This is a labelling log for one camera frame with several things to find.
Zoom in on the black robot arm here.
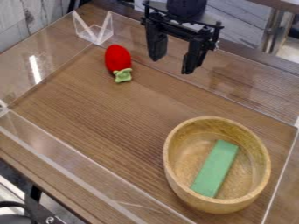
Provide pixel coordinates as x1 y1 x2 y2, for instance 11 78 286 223
140 0 224 74

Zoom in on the green stick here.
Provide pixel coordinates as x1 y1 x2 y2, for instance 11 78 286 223
191 140 239 198

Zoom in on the brown wooden bowl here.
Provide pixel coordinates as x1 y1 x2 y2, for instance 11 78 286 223
163 116 271 214

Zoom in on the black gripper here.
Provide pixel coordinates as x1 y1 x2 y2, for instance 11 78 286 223
143 0 224 74

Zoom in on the red plush strawberry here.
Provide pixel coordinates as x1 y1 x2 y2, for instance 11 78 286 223
105 45 132 83

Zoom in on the clear acrylic corner bracket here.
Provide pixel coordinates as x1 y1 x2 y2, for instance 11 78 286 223
71 11 113 46

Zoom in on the metal table leg background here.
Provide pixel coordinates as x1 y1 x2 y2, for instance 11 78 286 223
260 9 295 55

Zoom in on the clear acrylic tray wall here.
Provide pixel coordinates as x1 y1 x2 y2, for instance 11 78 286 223
0 101 195 224

